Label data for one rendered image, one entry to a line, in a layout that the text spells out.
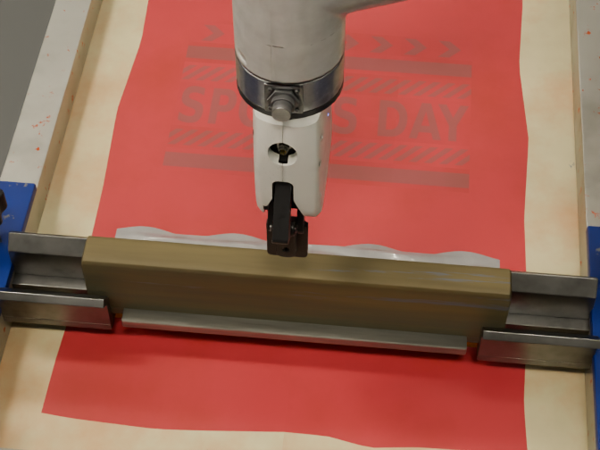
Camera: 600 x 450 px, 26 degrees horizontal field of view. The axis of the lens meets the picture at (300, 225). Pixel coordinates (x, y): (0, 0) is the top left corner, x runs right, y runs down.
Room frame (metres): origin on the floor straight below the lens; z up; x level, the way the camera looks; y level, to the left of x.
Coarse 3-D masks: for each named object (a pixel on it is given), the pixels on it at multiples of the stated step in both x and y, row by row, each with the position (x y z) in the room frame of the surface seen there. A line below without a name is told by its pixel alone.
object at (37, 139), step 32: (64, 0) 1.03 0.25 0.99; (96, 0) 1.05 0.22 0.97; (576, 0) 1.03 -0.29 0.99; (64, 32) 0.98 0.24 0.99; (576, 32) 0.98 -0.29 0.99; (64, 64) 0.93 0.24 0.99; (576, 64) 0.94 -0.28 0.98; (32, 96) 0.89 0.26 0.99; (64, 96) 0.89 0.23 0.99; (576, 96) 0.91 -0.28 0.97; (32, 128) 0.85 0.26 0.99; (64, 128) 0.87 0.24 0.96; (576, 128) 0.87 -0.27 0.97; (32, 160) 0.81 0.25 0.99; (576, 160) 0.83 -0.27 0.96; (32, 224) 0.74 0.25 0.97; (0, 320) 0.63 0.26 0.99; (0, 352) 0.61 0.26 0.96; (0, 448) 0.50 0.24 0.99
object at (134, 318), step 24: (144, 312) 0.63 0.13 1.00; (168, 312) 0.63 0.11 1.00; (240, 336) 0.61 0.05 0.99; (264, 336) 0.61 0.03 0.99; (288, 336) 0.61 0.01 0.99; (312, 336) 0.61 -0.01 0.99; (336, 336) 0.61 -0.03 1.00; (360, 336) 0.61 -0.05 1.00; (384, 336) 0.61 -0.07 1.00; (408, 336) 0.61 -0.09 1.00; (432, 336) 0.61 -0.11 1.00; (456, 336) 0.61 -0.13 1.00
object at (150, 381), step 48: (192, 0) 1.07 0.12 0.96; (144, 48) 0.99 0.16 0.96; (144, 96) 0.92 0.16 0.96; (144, 144) 0.86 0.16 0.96; (144, 192) 0.80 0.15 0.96; (192, 192) 0.80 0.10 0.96; (240, 192) 0.80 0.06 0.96; (96, 336) 0.63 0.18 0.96; (144, 336) 0.63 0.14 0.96; (192, 336) 0.63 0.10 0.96; (96, 384) 0.58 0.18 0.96; (144, 384) 0.58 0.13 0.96; (192, 384) 0.58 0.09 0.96; (240, 384) 0.58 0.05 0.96; (288, 384) 0.58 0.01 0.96
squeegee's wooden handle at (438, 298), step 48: (96, 240) 0.66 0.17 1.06; (144, 240) 0.66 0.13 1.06; (96, 288) 0.64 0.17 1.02; (144, 288) 0.63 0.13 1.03; (192, 288) 0.63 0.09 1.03; (240, 288) 0.62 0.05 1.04; (288, 288) 0.62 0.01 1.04; (336, 288) 0.62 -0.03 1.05; (384, 288) 0.61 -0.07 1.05; (432, 288) 0.61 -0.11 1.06; (480, 288) 0.61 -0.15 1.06
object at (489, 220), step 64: (448, 0) 1.07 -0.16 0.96; (512, 0) 1.07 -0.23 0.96; (512, 64) 0.97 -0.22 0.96; (512, 128) 0.88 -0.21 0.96; (384, 192) 0.80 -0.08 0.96; (448, 192) 0.80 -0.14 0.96; (512, 192) 0.80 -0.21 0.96; (512, 256) 0.72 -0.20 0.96; (320, 384) 0.58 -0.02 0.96; (384, 384) 0.58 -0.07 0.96; (448, 384) 0.58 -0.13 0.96; (512, 384) 0.58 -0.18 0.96; (448, 448) 0.52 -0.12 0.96; (512, 448) 0.52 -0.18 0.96
